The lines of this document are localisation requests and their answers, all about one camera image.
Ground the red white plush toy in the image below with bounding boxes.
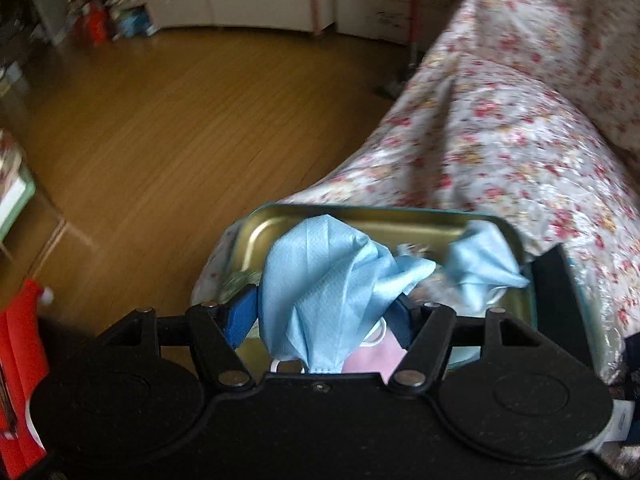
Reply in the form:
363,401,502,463
0,280,53,480

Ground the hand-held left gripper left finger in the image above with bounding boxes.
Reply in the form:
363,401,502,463
95,284,261,388

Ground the pink face mask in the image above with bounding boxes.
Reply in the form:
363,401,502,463
342,337,408,381

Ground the dark shelf unit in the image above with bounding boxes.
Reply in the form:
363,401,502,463
0,0,76,76

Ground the green fluffy pompom ball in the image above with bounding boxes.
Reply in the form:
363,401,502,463
220,270,263,306

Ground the red stick vacuum cleaner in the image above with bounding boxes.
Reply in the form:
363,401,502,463
376,0,426,98

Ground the red bag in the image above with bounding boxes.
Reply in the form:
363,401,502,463
75,7,108,43

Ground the black box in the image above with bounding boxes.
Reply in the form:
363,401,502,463
530,245,608,376

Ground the white low cabinet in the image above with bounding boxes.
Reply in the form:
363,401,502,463
145,0,336,36

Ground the glass coffee table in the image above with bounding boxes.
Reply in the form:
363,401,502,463
0,130,93,261

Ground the blue face mask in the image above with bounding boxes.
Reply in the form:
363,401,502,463
257,215,436,376
447,222,531,306

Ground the gold metal tray teal rim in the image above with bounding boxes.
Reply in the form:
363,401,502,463
227,203,538,376

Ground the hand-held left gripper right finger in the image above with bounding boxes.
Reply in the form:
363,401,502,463
387,294,551,395

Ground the floral sofa cover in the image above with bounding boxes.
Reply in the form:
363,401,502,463
192,0,640,480

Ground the white printed box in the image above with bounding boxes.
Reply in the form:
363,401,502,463
335,0,473,46

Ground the teal box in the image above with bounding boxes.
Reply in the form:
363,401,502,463
117,12,153,38

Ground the green box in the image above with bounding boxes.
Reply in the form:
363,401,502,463
0,160,36,241

